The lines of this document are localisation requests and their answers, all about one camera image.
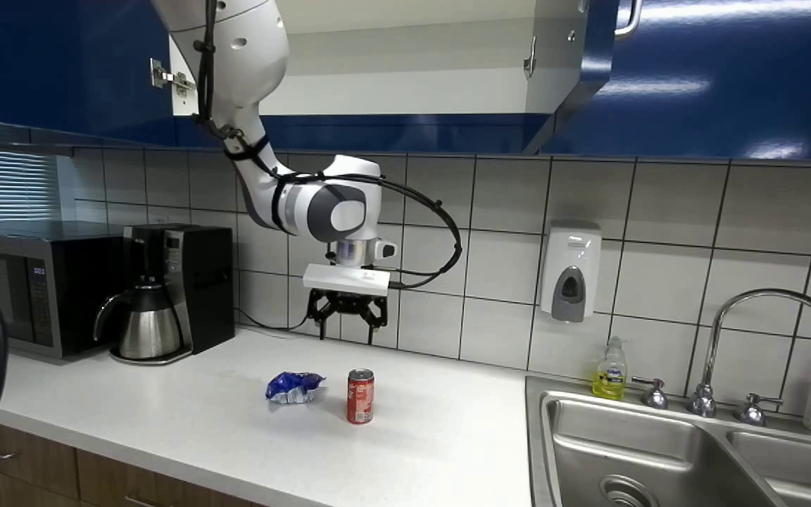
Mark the wooden lower cabinet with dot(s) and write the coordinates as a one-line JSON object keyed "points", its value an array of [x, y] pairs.
{"points": [[97, 475]]}

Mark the white wall soap dispenser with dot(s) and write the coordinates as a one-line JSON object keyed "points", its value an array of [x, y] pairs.
{"points": [[569, 272]]}

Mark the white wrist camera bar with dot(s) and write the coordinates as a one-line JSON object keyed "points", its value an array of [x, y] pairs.
{"points": [[346, 279]]}

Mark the black coffee maker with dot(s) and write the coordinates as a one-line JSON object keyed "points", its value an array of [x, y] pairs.
{"points": [[201, 283]]}

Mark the red soda can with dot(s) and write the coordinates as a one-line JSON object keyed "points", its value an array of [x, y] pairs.
{"points": [[360, 397]]}

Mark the blue chip bag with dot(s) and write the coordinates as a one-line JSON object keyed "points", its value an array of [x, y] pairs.
{"points": [[293, 387]]}

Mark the chrome gooseneck faucet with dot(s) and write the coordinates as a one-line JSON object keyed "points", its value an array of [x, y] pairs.
{"points": [[718, 327]]}

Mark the black microwave oven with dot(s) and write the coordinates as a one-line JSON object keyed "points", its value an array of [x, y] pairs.
{"points": [[56, 283]]}

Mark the steel coffee carafe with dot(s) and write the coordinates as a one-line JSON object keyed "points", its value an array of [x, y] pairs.
{"points": [[144, 327]]}

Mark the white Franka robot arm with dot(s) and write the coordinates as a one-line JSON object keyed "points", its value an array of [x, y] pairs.
{"points": [[245, 56]]}

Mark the stainless steel double sink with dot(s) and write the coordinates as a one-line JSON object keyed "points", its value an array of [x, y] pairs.
{"points": [[632, 452]]}

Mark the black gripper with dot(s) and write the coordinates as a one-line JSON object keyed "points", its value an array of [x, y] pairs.
{"points": [[350, 304]]}

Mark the yellow dish soap bottle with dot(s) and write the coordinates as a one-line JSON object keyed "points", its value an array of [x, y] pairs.
{"points": [[610, 378]]}

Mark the blue cabinet door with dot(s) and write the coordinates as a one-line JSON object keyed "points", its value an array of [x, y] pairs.
{"points": [[595, 56], [56, 59]]}

